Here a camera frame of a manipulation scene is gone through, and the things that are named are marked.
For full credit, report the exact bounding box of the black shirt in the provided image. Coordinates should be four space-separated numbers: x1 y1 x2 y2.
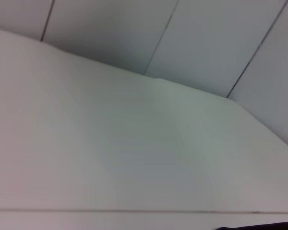
216 222 288 230

